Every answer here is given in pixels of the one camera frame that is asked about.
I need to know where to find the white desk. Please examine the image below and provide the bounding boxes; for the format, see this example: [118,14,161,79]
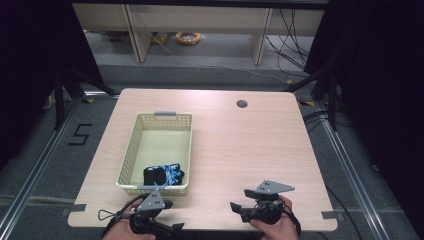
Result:
[72,2,326,66]

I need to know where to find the black fingerless glove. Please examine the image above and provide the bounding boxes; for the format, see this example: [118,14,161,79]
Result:
[143,166,168,187]

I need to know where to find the bundle of black cables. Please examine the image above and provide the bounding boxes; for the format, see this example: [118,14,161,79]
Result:
[265,8,316,79]

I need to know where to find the thin white floor cable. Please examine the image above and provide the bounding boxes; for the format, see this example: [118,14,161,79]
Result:
[146,31,291,84]

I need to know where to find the aluminium floor rail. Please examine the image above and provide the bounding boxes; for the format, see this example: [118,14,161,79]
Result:
[298,99,389,240]
[0,91,119,234]

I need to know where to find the left hand-held gripper cable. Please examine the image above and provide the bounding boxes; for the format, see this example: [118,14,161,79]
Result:
[97,194,145,239]

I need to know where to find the hand-held gripper cable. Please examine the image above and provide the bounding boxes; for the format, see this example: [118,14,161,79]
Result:
[282,202,303,239]
[97,194,145,239]

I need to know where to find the cream plastic basket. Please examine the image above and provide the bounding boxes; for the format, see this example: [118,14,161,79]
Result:
[115,111,194,197]

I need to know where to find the orange cable coil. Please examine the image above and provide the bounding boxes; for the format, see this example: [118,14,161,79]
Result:
[175,31,203,46]

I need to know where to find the black curtain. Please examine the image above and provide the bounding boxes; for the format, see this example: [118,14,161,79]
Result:
[303,0,424,231]
[0,0,105,171]

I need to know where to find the black metal stand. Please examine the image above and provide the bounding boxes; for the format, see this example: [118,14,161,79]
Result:
[283,66,339,132]
[53,64,118,131]

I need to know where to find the yellow packet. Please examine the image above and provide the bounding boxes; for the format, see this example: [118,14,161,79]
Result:
[152,31,170,46]

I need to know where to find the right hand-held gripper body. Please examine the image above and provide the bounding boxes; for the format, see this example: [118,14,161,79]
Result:
[241,180,296,225]

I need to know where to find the black floor cable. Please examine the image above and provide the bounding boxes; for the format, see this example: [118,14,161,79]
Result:
[324,184,364,240]

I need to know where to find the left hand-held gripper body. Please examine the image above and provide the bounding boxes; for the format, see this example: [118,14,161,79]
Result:
[129,189,174,236]

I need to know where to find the right hand-held gripper cable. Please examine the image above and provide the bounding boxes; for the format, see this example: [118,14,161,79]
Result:
[282,202,303,239]

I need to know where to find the person's right hand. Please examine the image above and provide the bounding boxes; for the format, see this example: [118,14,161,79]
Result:
[249,194,301,240]

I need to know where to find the person's left hand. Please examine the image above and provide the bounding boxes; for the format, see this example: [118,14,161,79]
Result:
[101,199,157,240]

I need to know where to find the blue camouflage fingerless glove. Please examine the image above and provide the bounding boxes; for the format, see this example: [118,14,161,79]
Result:
[162,162,185,186]

